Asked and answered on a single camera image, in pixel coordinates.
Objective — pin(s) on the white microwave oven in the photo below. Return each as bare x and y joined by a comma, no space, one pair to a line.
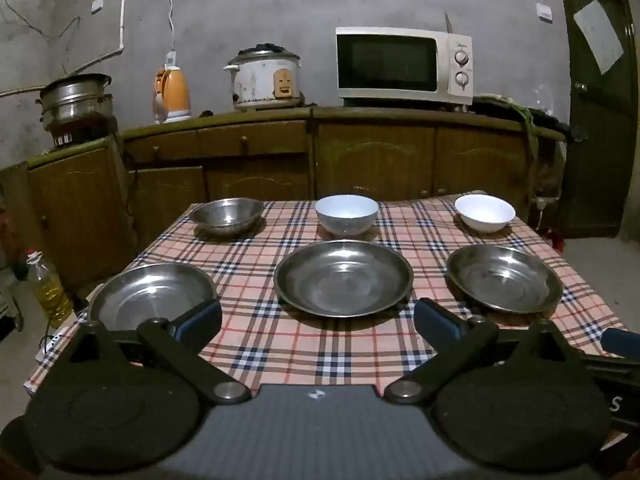
390,65

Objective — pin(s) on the steel steamer pot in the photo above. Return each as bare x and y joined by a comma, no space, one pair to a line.
75,97

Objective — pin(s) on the bluish white deep bowl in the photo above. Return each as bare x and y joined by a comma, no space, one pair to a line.
346,215

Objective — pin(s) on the paper sheet on door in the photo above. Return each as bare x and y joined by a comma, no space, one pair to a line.
597,35

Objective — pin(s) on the dark green door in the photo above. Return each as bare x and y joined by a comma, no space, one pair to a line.
595,135

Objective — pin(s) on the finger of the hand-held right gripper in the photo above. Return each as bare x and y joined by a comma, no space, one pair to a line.
613,340

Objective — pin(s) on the large steel plate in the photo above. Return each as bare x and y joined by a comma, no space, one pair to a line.
343,277

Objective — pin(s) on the white kettle plug socket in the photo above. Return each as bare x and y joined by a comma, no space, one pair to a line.
171,58

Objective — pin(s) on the wooden kitchen cabinet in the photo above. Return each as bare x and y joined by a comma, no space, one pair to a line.
375,155

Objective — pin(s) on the white wall socket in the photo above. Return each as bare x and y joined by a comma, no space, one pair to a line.
544,12

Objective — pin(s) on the white wall pipe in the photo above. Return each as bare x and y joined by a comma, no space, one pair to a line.
121,20

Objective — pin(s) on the white speckled bowl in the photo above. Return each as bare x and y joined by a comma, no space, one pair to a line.
485,212

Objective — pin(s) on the deep steel bowl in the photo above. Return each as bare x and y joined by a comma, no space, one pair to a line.
227,216

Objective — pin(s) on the dark cloth on counter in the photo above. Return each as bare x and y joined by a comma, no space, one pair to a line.
510,107

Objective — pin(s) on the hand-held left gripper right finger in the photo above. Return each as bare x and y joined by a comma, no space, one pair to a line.
435,317

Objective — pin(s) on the white rice cooker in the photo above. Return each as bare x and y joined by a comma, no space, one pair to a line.
260,80

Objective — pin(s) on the induction cooker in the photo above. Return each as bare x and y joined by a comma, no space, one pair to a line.
80,135

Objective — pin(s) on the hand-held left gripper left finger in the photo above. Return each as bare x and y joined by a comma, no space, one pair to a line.
202,317

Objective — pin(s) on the orange electric kettle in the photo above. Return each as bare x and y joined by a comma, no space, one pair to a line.
175,92

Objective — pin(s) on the white wall switch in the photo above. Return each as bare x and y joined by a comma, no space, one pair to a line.
97,5

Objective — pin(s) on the cooking oil bottle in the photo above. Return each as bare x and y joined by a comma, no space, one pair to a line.
50,295

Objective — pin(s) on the plaid tablecloth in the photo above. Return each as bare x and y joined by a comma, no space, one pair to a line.
350,342

